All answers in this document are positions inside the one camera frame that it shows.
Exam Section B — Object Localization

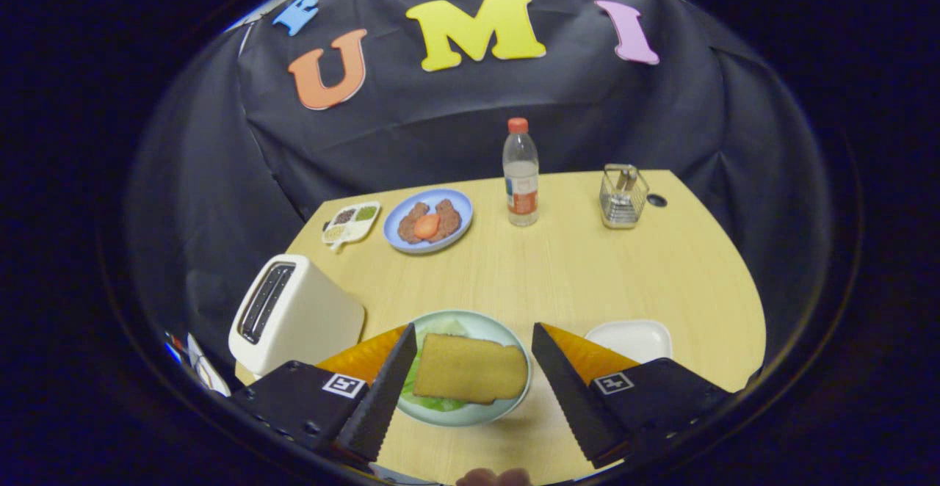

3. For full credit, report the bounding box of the white toaster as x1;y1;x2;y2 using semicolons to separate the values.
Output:
228;254;366;377

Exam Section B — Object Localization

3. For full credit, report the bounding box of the toasted bread slice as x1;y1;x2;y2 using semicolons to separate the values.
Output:
413;333;529;405

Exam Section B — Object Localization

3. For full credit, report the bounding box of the pale green round plate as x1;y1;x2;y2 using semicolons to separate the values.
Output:
400;310;532;427

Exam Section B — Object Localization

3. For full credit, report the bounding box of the green lettuce leaf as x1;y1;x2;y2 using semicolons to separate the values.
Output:
402;317;472;412

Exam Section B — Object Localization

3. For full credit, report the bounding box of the white compartment dish with beans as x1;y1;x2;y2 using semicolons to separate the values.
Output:
322;201;382;252

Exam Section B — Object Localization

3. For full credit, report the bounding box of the small white rectangular plate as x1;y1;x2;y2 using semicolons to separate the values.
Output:
585;319;673;364

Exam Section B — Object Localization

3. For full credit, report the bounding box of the clear water bottle red cap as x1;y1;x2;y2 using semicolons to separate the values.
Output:
502;117;540;227

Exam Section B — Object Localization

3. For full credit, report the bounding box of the metal wire utensil holder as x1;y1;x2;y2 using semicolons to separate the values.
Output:
599;164;650;230

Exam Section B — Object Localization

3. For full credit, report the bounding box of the blue plate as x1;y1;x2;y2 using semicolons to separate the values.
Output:
383;189;474;254

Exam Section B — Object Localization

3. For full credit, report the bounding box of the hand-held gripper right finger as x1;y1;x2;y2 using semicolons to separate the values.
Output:
531;322;735;471

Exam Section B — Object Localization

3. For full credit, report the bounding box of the black backdrop cloth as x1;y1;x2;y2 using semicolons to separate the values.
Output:
125;0;834;391

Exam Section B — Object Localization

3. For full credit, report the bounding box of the brown meat patty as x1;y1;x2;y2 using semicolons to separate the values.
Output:
398;203;430;244
433;199;462;241

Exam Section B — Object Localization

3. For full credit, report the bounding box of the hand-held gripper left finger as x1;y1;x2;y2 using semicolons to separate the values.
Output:
231;322;419;466

